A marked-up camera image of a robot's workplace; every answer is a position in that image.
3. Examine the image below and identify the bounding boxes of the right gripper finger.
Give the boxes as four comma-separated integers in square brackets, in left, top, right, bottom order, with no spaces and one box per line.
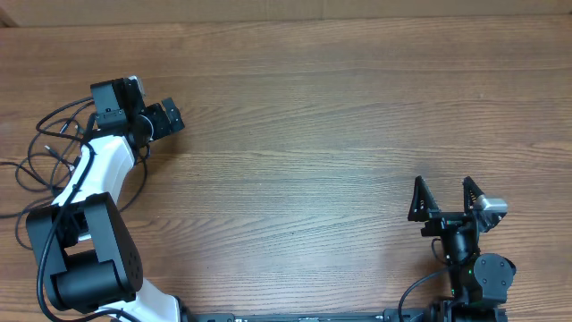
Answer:
[408,175,441,222]
[462,176,485,213]

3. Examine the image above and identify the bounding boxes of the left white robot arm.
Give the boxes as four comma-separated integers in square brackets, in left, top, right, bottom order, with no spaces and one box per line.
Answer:
[26,76,193,322]

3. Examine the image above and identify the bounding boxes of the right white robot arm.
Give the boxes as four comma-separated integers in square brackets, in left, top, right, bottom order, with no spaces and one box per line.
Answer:
[397,176,517,322]

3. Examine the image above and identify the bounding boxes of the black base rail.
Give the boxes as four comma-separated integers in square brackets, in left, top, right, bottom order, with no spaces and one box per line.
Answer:
[181,309,509,322]

